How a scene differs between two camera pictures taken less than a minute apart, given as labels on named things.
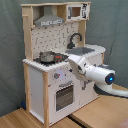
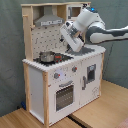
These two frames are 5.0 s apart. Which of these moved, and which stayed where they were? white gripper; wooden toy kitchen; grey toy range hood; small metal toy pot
Moved: white gripper
Stayed: small metal toy pot; wooden toy kitchen; grey toy range hood
